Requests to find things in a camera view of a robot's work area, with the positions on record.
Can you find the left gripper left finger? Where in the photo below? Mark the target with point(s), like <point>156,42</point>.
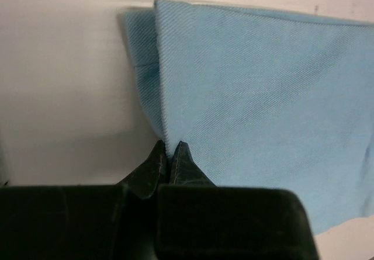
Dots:
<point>84,221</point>

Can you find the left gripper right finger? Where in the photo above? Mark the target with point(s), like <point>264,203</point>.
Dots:
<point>199,220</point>

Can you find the light blue trousers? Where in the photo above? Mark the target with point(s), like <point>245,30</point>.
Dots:
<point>264,98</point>

